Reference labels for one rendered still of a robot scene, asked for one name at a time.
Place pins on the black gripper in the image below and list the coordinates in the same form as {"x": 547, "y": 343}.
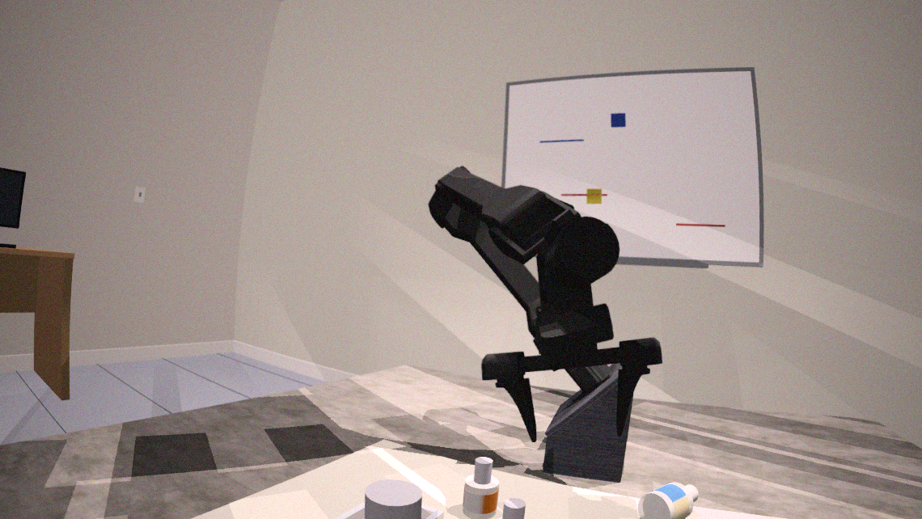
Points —
{"x": 633, "y": 355}

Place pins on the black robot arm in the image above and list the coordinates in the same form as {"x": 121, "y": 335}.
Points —
{"x": 508, "y": 227}

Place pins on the white jar with blue label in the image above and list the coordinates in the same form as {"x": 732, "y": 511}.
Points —
{"x": 671, "y": 501}

